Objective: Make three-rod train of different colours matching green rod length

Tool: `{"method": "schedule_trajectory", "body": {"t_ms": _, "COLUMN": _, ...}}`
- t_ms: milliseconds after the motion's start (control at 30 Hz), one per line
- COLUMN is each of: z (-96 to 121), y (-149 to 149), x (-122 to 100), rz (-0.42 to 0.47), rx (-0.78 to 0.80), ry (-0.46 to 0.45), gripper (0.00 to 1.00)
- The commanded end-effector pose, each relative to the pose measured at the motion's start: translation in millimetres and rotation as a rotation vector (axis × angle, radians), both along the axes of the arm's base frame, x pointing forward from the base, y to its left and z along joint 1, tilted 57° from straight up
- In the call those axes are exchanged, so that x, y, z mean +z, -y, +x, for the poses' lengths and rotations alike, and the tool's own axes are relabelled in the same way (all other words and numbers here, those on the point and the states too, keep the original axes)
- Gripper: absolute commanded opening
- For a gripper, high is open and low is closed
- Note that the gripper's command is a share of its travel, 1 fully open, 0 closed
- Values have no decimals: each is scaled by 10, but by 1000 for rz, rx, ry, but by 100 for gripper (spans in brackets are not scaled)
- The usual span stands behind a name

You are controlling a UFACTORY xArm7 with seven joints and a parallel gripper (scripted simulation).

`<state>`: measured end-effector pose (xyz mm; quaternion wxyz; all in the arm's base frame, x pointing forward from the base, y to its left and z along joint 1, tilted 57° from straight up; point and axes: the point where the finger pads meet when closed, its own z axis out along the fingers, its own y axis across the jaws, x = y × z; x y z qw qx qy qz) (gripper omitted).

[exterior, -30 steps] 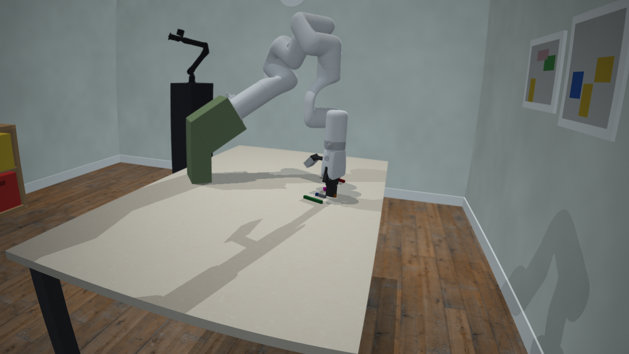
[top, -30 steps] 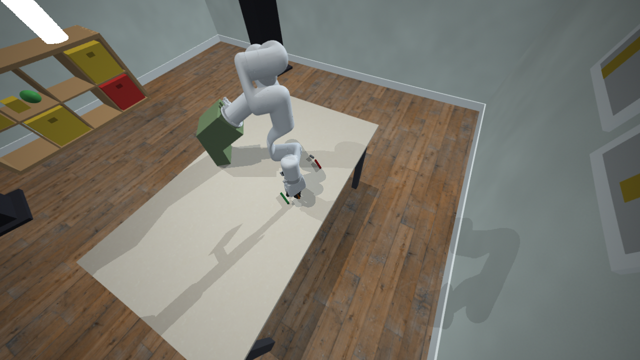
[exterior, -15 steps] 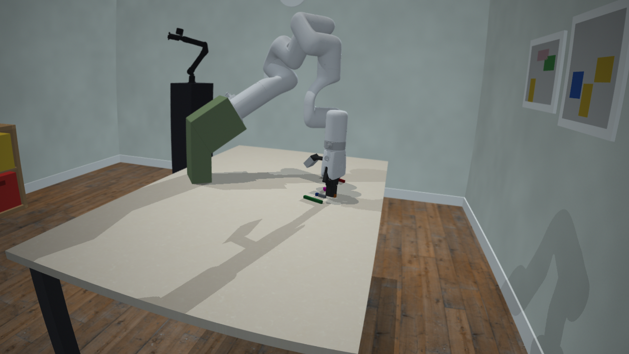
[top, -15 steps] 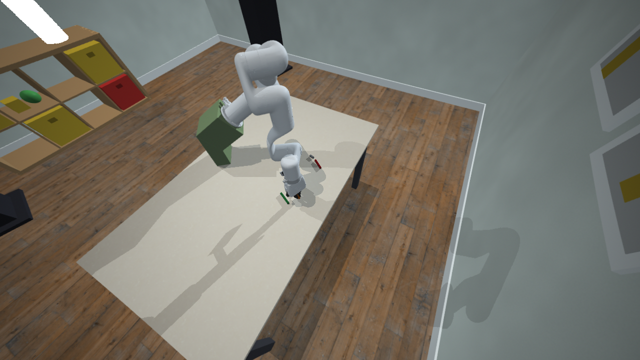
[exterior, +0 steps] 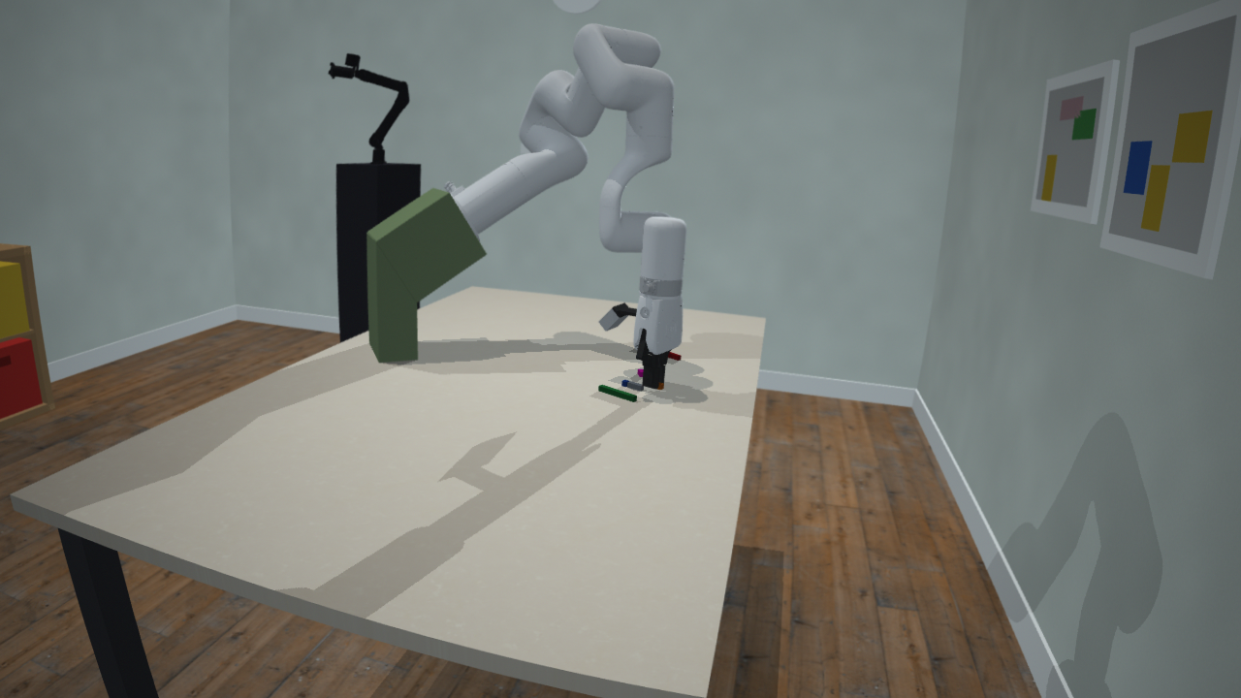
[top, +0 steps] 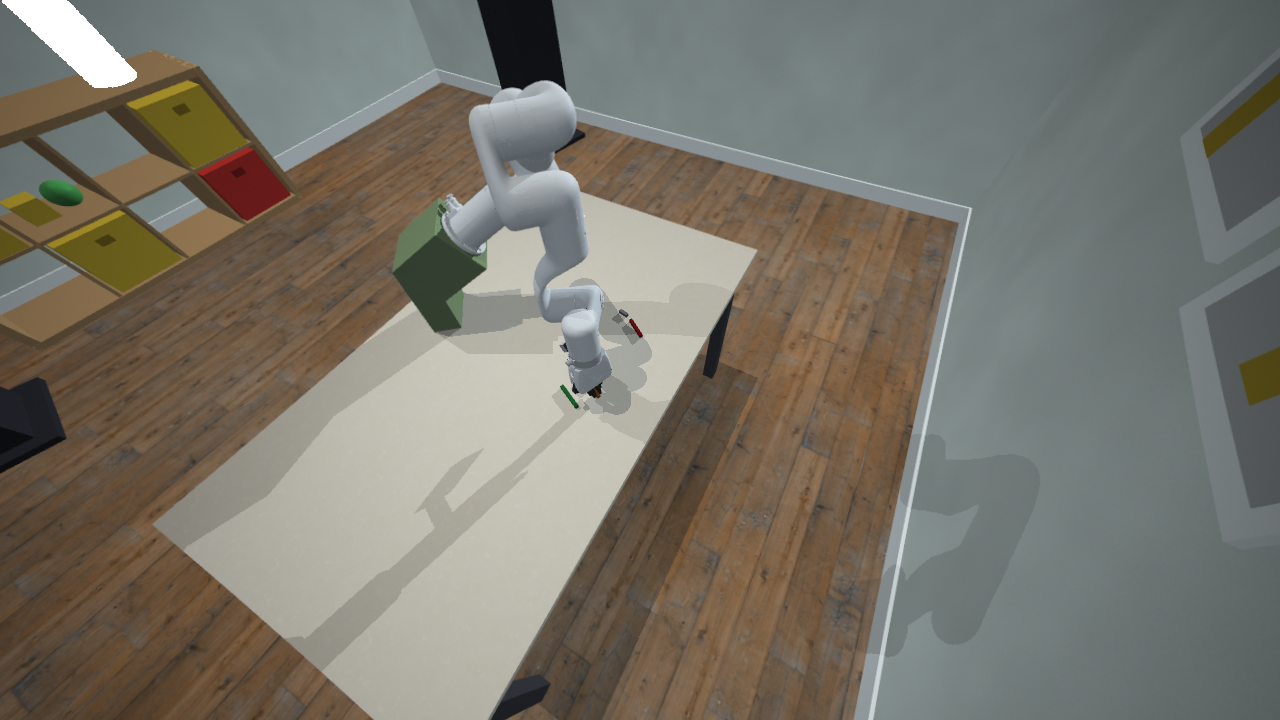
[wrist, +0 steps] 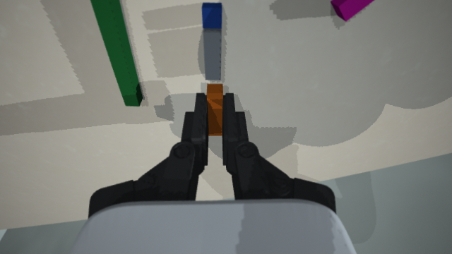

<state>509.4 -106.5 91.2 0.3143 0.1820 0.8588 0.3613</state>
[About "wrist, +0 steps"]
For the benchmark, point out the grey rectangular block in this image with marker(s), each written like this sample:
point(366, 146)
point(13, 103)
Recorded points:
point(212, 43)

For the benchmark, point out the orange-brown rectangular block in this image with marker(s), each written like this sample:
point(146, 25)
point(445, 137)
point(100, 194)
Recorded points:
point(215, 99)

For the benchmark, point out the small blue cube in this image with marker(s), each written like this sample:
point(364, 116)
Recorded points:
point(212, 15)

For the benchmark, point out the green rod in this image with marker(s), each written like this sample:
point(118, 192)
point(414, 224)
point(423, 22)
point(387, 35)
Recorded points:
point(113, 30)

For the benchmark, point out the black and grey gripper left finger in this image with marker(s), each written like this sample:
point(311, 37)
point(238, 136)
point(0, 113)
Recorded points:
point(174, 177)

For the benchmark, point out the magenta rectangular block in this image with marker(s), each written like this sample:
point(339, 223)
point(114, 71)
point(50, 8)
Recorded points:
point(346, 9)

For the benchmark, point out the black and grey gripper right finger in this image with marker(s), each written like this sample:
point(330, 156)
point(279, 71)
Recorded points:
point(255, 178)

